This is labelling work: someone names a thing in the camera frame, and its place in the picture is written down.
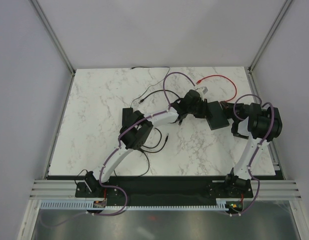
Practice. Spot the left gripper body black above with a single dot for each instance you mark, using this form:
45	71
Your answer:
199	110

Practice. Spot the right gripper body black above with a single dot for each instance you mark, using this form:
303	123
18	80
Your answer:
231	114

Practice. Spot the black network switch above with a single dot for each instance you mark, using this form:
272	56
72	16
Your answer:
215	116

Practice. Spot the black power adapter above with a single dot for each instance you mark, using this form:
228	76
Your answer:
126	114

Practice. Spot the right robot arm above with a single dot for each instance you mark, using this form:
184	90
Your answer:
259	124

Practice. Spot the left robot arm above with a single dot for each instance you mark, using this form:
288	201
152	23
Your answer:
135	130

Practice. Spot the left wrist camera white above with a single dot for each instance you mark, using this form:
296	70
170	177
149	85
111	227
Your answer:
202	90

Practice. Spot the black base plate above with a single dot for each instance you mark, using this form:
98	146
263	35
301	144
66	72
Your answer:
162	191

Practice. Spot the aluminium frame rail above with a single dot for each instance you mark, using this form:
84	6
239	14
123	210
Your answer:
53	190

